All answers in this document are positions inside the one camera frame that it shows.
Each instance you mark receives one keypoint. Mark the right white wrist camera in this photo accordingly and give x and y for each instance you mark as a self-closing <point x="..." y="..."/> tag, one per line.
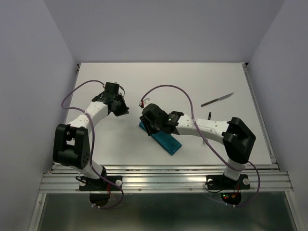
<point x="143" y="103"/>

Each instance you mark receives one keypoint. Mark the teal cloth napkin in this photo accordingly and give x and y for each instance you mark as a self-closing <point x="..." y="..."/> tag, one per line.
<point x="167" y="142"/>

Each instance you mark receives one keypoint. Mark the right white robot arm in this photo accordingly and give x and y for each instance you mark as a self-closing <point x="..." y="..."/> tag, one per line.
<point x="237" y="139"/>

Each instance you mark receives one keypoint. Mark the metal knife black handle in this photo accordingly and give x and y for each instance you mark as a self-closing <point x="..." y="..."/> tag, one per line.
<point x="217" y="99"/>

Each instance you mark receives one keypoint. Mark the aluminium front rail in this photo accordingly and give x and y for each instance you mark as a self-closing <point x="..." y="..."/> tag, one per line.
<point x="166" y="179"/>

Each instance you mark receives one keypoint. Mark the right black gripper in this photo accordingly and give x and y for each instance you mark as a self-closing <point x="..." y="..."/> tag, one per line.
<point x="146" y="122"/>

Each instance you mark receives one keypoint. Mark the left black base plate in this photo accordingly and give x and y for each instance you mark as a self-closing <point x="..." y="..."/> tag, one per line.
<point x="92" y="185"/>

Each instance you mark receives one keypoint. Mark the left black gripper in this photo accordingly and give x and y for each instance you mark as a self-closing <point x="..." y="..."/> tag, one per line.
<point x="124" y="110"/>

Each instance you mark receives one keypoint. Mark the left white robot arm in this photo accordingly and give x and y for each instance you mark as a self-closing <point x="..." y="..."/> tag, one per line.
<point x="74" y="142"/>

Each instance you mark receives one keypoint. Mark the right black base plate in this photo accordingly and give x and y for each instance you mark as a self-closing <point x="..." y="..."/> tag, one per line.
<point x="220" y="182"/>

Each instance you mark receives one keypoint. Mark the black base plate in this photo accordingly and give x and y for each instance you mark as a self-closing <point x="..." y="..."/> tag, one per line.
<point x="220" y="182"/>
<point x="92" y="185"/>

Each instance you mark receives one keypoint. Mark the aluminium right side rail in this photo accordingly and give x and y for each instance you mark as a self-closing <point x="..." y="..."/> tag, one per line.
<point x="260" y="117"/>

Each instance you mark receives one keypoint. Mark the aluminium rail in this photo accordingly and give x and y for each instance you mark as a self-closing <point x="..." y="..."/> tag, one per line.
<point x="260" y="117"/>
<point x="166" y="179"/>

